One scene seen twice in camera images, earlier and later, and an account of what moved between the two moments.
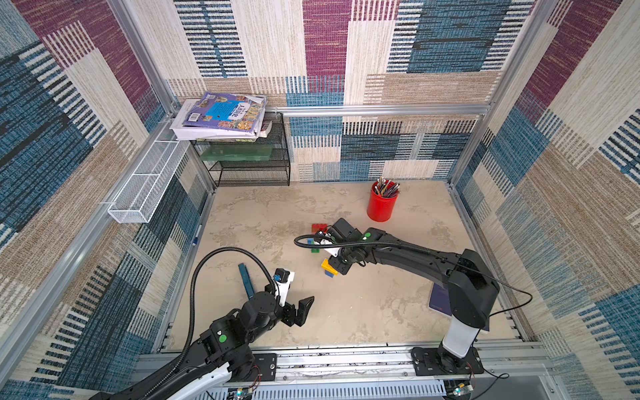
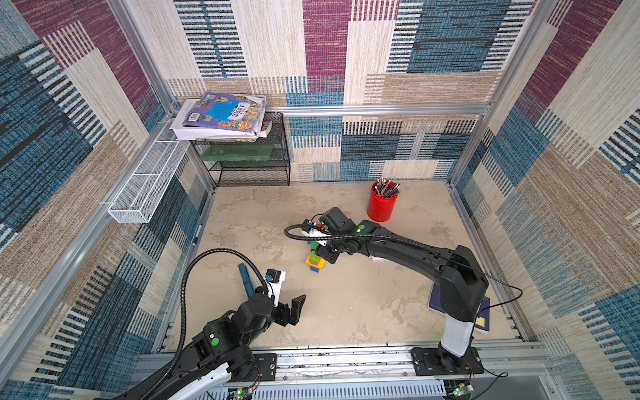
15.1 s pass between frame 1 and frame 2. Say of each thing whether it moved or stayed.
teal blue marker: stayed
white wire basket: stayed
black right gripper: moved
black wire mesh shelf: stayed
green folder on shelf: stayed
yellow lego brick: moved
